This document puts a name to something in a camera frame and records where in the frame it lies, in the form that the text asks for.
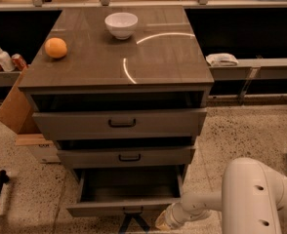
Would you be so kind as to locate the white ceramic bowl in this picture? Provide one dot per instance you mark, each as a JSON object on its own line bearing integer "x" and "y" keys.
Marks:
{"x": 121, "y": 25}

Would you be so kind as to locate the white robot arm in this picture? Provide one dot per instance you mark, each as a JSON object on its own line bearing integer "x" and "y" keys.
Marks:
{"x": 252, "y": 200}

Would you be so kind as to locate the brown cardboard box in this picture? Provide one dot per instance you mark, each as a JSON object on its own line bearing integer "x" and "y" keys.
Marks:
{"x": 16, "y": 112}

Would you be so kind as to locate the white cardboard box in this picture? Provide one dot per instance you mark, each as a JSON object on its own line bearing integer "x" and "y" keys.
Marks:
{"x": 43, "y": 150}

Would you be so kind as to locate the grey drawer cabinet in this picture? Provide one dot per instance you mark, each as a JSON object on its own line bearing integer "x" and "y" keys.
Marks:
{"x": 160, "y": 67}

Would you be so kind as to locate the grey drawer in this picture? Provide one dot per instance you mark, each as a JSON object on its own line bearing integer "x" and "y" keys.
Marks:
{"x": 127, "y": 190}
{"x": 126, "y": 157}
{"x": 120, "y": 124}

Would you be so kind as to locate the folded white cloth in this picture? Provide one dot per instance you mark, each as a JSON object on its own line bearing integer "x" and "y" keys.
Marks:
{"x": 222, "y": 59}

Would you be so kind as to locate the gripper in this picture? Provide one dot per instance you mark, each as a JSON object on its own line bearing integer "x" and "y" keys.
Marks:
{"x": 175, "y": 215}

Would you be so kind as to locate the orange fruit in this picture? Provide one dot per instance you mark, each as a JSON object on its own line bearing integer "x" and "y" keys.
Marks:
{"x": 55, "y": 48}

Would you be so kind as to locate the white pump bottle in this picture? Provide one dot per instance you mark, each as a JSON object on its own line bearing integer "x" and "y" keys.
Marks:
{"x": 6, "y": 61}

